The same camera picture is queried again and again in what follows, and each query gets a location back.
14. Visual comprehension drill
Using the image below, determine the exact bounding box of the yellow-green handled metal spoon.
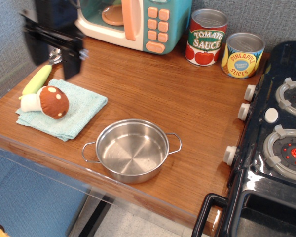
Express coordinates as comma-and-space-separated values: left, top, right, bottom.
19, 48, 62, 100

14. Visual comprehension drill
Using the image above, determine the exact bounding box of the brown white plush mushroom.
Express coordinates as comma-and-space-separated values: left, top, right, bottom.
20, 86, 70, 119

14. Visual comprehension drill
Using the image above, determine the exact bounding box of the black toy stove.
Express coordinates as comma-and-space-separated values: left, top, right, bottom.
192, 41, 296, 237

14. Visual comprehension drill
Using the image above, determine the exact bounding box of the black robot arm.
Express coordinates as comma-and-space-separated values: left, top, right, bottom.
20, 0, 88, 79

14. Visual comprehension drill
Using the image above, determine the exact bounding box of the pineapple slices can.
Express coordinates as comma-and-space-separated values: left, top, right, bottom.
221, 33, 265, 79

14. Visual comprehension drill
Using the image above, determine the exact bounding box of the stainless steel pot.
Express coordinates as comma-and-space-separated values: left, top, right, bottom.
82, 119, 173, 184

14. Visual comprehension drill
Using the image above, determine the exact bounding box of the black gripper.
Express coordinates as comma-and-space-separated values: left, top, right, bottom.
20, 9, 88, 80

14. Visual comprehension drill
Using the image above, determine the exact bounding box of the teal toy microwave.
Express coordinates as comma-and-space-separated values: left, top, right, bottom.
75, 0, 192, 55

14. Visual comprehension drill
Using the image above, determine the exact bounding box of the tomato sauce can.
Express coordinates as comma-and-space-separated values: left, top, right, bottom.
185, 8, 228, 66

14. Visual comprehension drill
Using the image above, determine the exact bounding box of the orange toy plate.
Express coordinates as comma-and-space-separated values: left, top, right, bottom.
102, 4, 123, 26

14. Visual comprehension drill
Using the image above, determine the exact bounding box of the light blue folded cloth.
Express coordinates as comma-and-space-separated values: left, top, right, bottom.
16, 79, 108, 142

